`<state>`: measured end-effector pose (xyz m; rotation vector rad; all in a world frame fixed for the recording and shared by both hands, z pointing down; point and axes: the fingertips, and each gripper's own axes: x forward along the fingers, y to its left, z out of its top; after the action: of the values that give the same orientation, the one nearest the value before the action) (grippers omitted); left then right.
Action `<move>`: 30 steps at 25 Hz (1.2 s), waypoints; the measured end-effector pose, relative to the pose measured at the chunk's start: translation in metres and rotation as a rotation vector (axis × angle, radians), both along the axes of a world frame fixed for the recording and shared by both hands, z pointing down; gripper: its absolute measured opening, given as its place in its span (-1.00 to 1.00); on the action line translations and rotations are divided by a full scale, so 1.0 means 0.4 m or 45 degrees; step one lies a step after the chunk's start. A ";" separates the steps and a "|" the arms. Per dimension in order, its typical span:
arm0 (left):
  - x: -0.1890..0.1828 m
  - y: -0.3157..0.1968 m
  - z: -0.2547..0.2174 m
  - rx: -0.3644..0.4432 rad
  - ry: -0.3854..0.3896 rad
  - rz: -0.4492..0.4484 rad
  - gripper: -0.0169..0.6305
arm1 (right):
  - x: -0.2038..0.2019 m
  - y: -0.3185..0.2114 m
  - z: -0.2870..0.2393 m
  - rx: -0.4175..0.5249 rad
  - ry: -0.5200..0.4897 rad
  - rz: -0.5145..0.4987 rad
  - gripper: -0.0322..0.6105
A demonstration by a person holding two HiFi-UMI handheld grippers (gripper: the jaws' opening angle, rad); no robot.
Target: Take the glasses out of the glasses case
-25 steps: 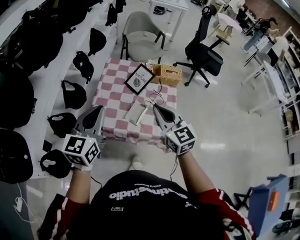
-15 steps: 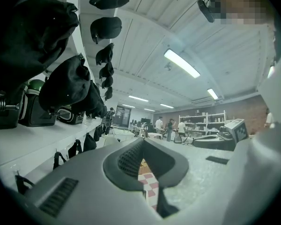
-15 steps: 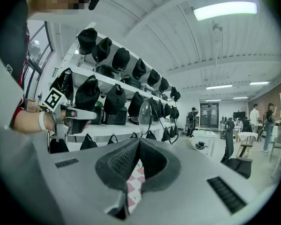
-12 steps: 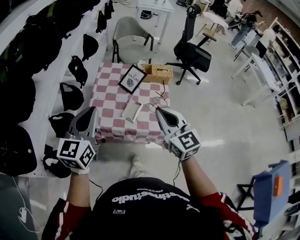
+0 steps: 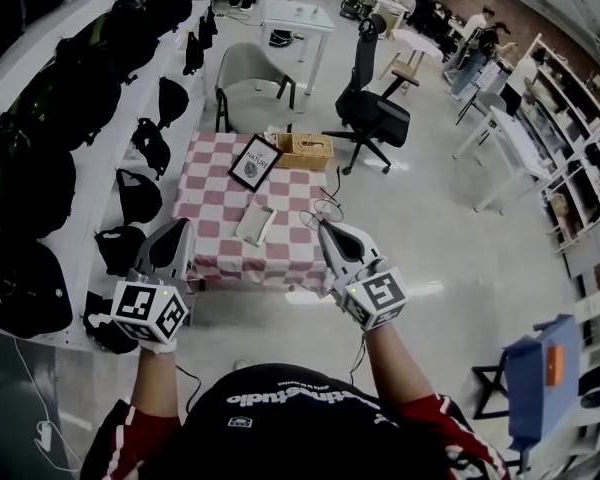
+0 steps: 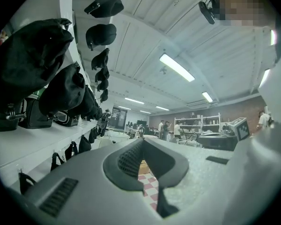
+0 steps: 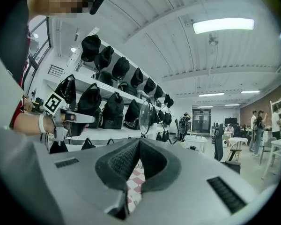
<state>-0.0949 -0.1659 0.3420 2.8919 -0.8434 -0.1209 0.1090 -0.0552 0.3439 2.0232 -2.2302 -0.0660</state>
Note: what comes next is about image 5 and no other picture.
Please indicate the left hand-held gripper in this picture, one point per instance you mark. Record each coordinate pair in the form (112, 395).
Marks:
(145, 308)

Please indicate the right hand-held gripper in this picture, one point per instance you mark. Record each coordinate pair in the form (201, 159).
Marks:
(380, 293)

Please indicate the thin-framed round eyeglasses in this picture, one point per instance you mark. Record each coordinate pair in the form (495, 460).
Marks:
(339, 180)

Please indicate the person's right forearm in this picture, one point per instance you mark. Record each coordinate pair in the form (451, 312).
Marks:
(395, 368)

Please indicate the person's left forearm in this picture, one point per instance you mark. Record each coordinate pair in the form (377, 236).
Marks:
(152, 383)

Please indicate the row of black caps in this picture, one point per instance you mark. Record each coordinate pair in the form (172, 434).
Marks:
(139, 198)

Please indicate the pink white checked tablecloth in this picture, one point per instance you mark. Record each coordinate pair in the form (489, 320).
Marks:
(220, 208)

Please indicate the wicker tissue box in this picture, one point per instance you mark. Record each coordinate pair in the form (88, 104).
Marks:
(305, 150)

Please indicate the person's leg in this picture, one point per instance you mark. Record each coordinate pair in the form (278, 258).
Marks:
(242, 364)

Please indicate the black office chair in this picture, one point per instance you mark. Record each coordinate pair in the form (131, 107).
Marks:
(375, 113)

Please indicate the row of black backpacks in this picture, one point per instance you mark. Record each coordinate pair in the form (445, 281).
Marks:
(30, 188)

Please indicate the person's black red shirt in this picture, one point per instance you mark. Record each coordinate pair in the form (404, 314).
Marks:
(290, 433)

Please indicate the white long desk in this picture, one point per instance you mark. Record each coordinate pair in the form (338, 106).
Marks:
(517, 148)

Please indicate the grey armchair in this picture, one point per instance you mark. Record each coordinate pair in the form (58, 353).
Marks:
(250, 68)

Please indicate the black folding stand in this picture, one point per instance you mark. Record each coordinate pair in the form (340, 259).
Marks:
(490, 393)

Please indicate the round white wooden-legged table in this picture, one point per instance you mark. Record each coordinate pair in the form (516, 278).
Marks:
(410, 43)

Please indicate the white power adapter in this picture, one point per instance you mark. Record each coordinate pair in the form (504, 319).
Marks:
(45, 430)

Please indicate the blue board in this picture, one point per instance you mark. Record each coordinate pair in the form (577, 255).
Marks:
(530, 383)

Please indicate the white square table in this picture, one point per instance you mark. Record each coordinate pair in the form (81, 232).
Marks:
(300, 20)

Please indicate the orange block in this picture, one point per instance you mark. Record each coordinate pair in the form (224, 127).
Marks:
(556, 365)

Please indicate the white open shelf unit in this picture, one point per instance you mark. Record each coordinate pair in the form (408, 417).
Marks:
(587, 143)

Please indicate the black picture frame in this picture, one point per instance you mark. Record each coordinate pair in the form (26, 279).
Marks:
(255, 164)

